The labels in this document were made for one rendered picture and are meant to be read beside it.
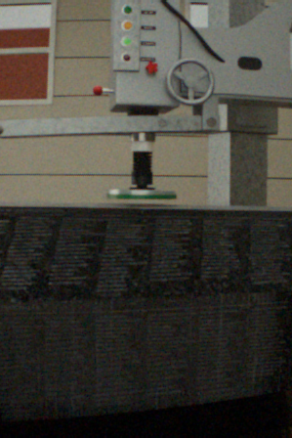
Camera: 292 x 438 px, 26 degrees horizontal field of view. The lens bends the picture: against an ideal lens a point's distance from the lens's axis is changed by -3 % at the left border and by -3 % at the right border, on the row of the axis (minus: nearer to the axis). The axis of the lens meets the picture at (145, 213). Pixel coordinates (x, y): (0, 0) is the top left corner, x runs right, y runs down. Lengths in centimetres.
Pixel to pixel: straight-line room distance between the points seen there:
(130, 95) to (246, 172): 89
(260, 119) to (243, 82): 64
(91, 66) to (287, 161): 276
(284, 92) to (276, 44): 16
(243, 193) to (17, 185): 575
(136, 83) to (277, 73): 46
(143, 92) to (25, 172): 627
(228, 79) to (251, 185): 78
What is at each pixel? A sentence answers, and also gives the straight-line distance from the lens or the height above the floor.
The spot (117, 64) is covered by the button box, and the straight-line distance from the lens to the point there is 193.
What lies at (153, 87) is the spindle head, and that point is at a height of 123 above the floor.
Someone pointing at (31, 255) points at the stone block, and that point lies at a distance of 174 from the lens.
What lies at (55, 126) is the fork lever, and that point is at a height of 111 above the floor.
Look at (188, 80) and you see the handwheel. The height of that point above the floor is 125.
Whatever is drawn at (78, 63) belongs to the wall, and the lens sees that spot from 819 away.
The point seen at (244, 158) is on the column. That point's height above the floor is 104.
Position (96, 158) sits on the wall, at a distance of 804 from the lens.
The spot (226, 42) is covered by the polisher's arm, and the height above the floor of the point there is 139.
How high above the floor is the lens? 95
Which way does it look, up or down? 3 degrees down
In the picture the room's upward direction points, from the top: 1 degrees clockwise
